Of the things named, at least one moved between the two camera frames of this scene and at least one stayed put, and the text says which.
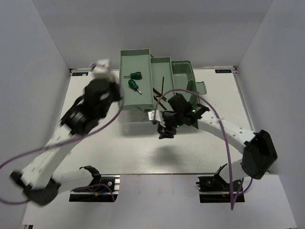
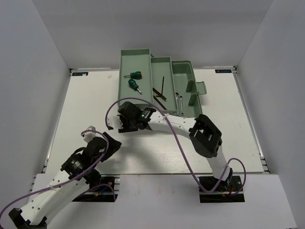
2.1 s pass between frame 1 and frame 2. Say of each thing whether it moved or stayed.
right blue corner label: stayed
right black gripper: moved
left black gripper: moved
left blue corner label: stayed
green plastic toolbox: stayed
